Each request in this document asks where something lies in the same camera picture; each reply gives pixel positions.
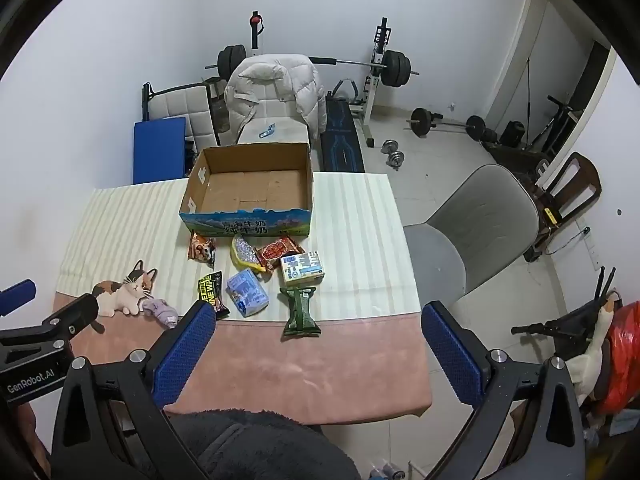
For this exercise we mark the black weight bench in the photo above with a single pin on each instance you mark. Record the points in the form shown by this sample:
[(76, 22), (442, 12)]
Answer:
[(342, 142)]

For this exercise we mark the black exercise machine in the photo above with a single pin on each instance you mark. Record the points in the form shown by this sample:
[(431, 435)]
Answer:
[(555, 127)]

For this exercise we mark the calico cat plush toy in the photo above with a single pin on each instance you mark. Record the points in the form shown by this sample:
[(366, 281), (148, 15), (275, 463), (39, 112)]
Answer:
[(125, 292)]

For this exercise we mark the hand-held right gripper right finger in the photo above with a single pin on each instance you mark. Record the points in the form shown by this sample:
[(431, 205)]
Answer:
[(452, 357)]

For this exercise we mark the purple cloth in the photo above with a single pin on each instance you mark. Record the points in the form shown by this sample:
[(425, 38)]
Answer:
[(162, 312)]

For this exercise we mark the black yellow wipe packet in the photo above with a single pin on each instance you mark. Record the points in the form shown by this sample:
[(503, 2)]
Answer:
[(212, 292)]

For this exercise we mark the barbell with black plates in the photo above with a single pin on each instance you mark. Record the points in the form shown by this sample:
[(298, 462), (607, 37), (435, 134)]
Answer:
[(395, 67)]

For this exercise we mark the cardboard box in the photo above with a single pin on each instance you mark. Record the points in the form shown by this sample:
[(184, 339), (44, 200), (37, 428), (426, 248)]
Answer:
[(247, 185)]

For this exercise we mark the short barbell with plates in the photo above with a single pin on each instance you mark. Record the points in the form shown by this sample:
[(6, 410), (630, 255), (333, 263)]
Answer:
[(422, 121)]

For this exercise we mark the white puffer jacket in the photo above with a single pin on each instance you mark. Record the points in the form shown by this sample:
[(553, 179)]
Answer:
[(270, 87)]

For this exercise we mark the striped cream tablecloth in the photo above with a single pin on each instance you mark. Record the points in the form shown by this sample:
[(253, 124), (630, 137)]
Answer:
[(355, 240)]

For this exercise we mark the silver yellow scouring sponge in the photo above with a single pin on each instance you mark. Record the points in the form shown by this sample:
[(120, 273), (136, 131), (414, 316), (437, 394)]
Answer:
[(244, 255)]

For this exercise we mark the beige quilted chair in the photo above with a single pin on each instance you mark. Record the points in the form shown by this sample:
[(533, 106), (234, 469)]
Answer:
[(182, 107)]

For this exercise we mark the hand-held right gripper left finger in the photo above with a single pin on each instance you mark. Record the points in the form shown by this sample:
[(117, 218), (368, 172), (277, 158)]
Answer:
[(184, 357)]

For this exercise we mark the grey shell chair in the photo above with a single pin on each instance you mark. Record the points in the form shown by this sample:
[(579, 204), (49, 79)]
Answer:
[(480, 225)]

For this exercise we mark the beige padded chair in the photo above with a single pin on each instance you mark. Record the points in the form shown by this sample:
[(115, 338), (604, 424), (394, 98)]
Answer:
[(277, 132)]

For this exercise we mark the orange snack packet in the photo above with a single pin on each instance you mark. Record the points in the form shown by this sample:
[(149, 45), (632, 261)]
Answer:
[(201, 248)]

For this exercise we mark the yellow blue carton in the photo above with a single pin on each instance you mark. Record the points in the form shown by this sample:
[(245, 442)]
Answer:
[(301, 267)]

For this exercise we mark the goose plush toy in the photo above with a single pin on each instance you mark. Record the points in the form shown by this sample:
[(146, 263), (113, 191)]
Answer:
[(595, 355)]

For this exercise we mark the small blue white packet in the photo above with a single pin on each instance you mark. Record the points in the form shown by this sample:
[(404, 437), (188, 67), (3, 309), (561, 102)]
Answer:
[(266, 131)]

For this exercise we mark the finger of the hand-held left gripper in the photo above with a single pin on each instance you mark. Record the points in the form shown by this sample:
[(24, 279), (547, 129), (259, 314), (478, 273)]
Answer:
[(16, 297), (75, 314)]

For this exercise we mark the metal dumbbell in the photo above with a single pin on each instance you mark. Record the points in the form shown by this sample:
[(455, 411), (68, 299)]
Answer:
[(389, 146), (397, 158)]

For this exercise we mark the light blue tissue pack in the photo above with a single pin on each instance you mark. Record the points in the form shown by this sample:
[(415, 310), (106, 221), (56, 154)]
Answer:
[(247, 294)]

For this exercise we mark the red snack packet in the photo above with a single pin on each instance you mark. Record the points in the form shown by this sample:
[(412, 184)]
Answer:
[(277, 252)]

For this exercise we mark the person's dark fleece clothing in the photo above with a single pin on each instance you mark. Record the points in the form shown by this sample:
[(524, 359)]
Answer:
[(250, 447)]

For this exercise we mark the dark wooden chair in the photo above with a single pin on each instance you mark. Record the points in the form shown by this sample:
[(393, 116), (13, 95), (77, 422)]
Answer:
[(575, 185)]

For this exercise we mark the blue board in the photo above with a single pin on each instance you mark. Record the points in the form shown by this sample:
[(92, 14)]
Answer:
[(159, 152)]

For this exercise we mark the black folding stand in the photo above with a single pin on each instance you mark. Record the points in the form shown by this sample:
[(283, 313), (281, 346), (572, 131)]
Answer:
[(570, 327)]

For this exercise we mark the green packet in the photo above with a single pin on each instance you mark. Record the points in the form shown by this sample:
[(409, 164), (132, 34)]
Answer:
[(300, 312)]

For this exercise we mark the red plastic bag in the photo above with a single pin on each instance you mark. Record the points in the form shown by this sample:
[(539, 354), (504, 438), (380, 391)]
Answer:
[(622, 355)]

